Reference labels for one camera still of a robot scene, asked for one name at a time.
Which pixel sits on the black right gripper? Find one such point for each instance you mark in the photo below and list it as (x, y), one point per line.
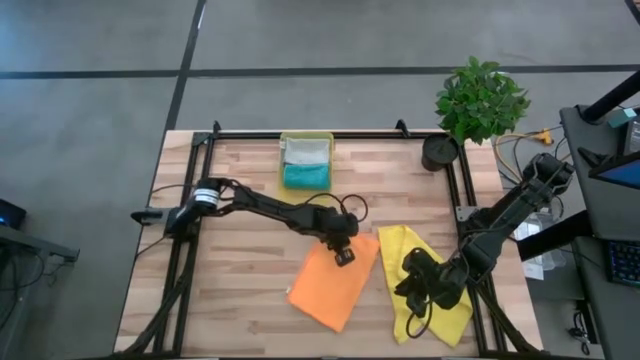
(435, 280)

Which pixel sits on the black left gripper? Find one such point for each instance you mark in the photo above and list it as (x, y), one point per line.
(332, 227)

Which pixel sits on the teal microfiber towel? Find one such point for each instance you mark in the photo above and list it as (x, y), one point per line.
(306, 176)

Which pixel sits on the orange microfiber towel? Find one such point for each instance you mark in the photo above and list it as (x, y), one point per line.
(325, 295)

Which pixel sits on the grey microfiber towel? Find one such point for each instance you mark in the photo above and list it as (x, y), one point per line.
(306, 151)

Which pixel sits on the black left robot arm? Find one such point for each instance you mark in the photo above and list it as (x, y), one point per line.
(270, 207)

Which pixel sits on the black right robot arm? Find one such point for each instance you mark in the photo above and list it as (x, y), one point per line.
(515, 210)

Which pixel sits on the yellow microfiber towel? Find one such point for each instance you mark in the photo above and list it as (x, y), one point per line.
(395, 250)

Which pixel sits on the yellow translucent plastic bin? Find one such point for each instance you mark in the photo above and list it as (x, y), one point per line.
(305, 196)

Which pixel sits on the black plant pot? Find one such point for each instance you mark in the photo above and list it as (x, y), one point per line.
(440, 152)

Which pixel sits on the black desk beam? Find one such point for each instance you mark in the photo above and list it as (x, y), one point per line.
(555, 235)

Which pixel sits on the green leafy plant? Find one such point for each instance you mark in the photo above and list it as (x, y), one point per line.
(480, 100)

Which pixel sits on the grey desk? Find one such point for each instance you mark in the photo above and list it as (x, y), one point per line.
(600, 215)

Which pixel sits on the black backlit keyboard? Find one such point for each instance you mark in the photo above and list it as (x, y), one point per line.
(625, 262)

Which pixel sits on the blue-screen laptop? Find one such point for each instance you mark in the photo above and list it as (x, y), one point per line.
(622, 175)

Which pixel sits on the small teal box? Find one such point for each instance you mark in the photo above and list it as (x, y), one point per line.
(622, 117)

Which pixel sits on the black slanted pole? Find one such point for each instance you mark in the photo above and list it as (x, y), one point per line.
(610, 97)

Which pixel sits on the grey metal stand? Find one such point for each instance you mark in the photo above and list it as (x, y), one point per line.
(35, 242)

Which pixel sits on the black device blue light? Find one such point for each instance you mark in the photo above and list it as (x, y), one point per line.
(10, 214)

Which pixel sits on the black aluminium table frame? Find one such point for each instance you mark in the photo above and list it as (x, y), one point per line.
(350, 135)

